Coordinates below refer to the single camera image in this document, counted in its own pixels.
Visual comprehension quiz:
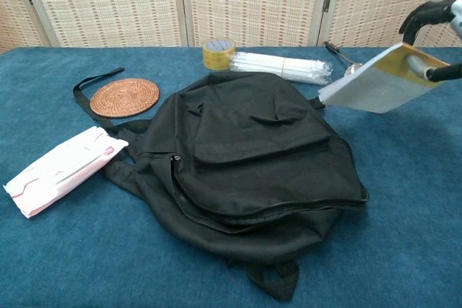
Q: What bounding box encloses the round woven rattan coaster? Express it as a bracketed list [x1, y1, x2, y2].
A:
[90, 77, 161, 119]

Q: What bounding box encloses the metal ladle with black handle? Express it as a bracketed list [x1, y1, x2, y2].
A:
[323, 40, 364, 77]

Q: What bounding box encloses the clear packing tape roll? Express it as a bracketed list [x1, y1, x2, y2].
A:
[202, 37, 237, 71]

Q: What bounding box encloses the white notebook with yellow spine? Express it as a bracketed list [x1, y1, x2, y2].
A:
[317, 42, 452, 115]

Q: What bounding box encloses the black fabric backpack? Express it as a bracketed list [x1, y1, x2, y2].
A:
[73, 67, 371, 302]

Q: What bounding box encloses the blue tablecloth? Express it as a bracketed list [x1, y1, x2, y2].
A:
[0, 46, 462, 308]

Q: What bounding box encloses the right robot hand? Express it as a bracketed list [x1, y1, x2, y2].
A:
[398, 0, 462, 83]

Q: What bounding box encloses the bundle of wrapped white straws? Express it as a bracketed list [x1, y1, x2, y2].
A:
[229, 50, 333, 87]

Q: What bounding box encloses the pink and white tissue pack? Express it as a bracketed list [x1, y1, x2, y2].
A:
[2, 126, 130, 219]

